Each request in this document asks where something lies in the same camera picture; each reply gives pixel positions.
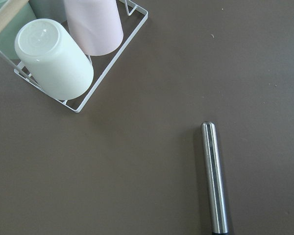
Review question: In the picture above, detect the steel muddler black tip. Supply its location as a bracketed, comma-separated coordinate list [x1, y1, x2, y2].
[201, 121, 229, 235]

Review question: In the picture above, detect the white wire cup rack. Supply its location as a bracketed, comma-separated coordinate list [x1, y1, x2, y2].
[0, 0, 148, 113]

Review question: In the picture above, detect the grey upturned cup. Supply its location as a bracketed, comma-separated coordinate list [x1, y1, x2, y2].
[29, 0, 67, 23]

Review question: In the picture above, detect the white upturned cup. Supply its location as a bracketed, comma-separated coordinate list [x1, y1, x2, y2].
[15, 19, 94, 100]

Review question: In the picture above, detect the green upturned cup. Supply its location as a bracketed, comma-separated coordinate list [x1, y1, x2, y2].
[0, 3, 36, 60]

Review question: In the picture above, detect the pink upturned cup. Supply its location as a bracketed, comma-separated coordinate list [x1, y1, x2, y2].
[63, 0, 123, 56]

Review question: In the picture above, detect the wooden rack handle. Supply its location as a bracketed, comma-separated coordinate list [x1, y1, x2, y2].
[0, 0, 29, 33]

